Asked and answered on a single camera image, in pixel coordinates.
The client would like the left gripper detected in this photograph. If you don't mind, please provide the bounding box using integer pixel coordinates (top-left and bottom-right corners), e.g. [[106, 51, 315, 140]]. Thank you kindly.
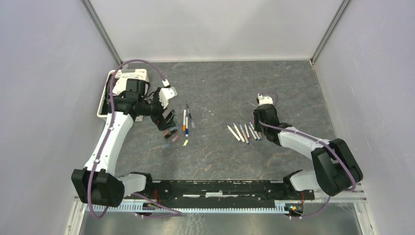
[[137, 88, 175, 131]]

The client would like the orange capped marker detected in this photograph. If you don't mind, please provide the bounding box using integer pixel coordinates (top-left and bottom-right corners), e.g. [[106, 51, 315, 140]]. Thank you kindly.
[[182, 109, 187, 132]]

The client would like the marker one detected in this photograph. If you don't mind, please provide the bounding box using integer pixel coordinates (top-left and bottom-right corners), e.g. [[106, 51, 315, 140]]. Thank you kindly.
[[248, 125, 258, 140]]

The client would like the pink clear cap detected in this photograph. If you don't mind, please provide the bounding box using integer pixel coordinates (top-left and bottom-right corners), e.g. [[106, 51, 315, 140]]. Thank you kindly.
[[171, 135, 180, 142]]

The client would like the green capped marker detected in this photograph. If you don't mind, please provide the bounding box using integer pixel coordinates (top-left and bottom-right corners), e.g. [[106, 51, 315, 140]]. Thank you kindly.
[[233, 123, 245, 142]]

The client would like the blue capped marker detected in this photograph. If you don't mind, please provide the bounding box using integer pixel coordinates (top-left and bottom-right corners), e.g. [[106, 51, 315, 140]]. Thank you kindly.
[[185, 116, 189, 137]]

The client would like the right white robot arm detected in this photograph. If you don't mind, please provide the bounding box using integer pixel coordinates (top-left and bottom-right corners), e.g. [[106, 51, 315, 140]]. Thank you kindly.
[[253, 104, 364, 200]]

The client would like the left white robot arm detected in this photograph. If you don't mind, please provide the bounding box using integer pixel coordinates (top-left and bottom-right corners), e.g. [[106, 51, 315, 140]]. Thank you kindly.
[[71, 79, 178, 207]]

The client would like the white cloth in basket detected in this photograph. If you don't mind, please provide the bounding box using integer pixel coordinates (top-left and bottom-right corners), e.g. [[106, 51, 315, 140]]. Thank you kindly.
[[113, 69, 149, 95]]

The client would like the white plastic basket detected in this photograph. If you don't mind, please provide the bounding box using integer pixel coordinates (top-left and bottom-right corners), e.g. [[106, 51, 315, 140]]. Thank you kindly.
[[96, 69, 150, 120]]

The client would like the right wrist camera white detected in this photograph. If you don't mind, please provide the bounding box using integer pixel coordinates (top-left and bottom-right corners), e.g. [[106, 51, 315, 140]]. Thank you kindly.
[[257, 94, 274, 106]]

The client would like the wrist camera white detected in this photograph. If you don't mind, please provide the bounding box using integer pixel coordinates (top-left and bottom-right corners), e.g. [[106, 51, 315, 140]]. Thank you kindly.
[[257, 94, 274, 106], [159, 79, 178, 109]]

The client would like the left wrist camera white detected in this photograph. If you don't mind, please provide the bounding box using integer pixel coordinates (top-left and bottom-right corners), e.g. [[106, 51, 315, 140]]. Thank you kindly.
[[159, 79, 178, 109]]

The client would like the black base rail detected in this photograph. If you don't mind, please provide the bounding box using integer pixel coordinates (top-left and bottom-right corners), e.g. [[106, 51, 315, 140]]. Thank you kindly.
[[143, 180, 315, 208]]

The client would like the white cable duct strip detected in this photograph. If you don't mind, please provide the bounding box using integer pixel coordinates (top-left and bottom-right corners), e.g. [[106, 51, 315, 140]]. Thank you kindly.
[[107, 200, 289, 214]]

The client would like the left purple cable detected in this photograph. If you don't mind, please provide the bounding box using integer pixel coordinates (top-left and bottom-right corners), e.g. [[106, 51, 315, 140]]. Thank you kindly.
[[87, 59, 184, 219]]

